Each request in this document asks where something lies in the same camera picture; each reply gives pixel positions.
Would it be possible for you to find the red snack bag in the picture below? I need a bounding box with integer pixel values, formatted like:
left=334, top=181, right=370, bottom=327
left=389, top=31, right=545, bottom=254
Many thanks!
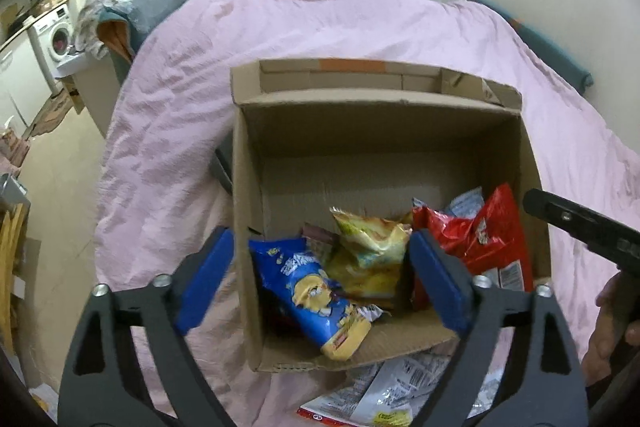
left=412, top=183, right=533, bottom=291

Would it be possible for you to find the blue yellow bear snack bag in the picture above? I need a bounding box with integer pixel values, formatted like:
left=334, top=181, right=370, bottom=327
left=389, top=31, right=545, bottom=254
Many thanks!
left=248, top=237, right=384, bottom=361

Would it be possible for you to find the yellow chips bag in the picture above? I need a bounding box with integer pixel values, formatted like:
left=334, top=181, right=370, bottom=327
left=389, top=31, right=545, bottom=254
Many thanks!
left=322, top=207, right=412, bottom=309

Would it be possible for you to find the person's right hand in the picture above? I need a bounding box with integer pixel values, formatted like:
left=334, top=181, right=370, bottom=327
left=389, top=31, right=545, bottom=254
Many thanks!
left=582, top=272, right=639, bottom=386

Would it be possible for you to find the white yellow-label snack bag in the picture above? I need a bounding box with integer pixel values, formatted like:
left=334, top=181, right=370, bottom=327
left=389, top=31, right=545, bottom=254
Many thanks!
left=296, top=340, right=457, bottom=426

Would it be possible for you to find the blue white snack bag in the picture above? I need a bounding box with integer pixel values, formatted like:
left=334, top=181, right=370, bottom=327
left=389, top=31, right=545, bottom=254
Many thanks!
left=440, top=186, right=485, bottom=219

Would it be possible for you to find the teal bed edge cushion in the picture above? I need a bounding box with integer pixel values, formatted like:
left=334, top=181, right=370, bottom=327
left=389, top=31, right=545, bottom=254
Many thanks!
left=468, top=0, right=594, bottom=95

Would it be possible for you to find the pink bed duvet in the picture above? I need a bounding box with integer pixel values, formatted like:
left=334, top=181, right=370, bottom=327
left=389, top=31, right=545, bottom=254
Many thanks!
left=94, top=0, right=639, bottom=426

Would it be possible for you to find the dark grey cloth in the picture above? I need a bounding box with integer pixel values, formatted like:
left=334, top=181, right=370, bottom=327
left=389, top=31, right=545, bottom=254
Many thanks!
left=208, top=131, right=233, bottom=195

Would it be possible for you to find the striped cracker packet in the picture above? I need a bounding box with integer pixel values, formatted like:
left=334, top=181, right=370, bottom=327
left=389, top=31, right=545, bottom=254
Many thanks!
left=300, top=223, right=340, bottom=265

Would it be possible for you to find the white cabinet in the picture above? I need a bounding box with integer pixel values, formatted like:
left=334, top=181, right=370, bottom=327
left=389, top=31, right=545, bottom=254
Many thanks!
left=56, top=52, right=120, bottom=138

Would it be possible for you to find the brown cardboard box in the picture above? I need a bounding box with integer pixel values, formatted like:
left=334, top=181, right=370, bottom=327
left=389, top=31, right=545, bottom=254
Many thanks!
left=231, top=58, right=540, bottom=373

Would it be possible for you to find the white washing machine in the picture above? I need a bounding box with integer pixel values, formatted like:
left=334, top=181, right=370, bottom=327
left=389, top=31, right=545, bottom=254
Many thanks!
left=27, top=2, right=74, bottom=81

